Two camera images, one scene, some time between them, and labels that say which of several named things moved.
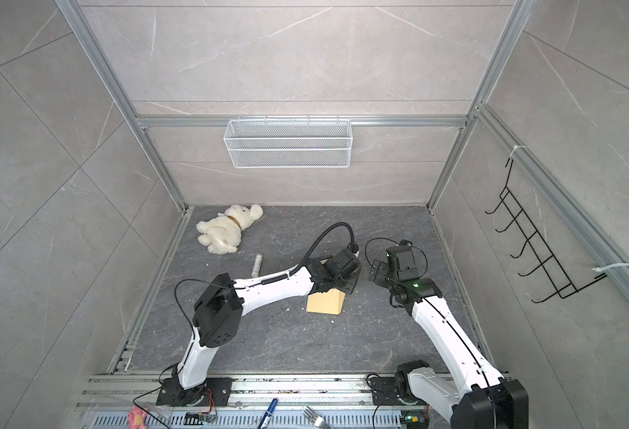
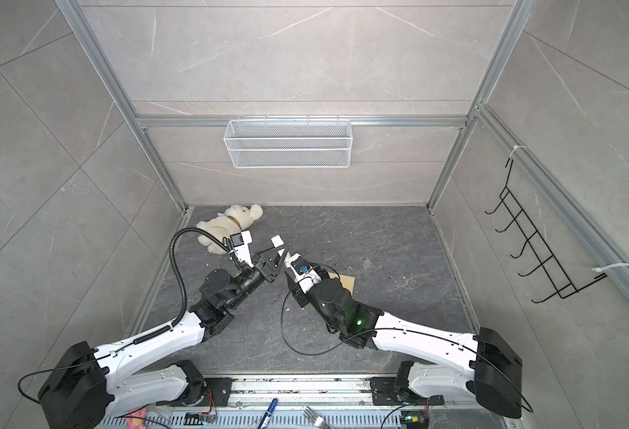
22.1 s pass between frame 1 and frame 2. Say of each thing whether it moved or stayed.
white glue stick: moved
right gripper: moved
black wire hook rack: stayed
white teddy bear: stayed
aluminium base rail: stayed
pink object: stayed
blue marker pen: stayed
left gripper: moved
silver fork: stayed
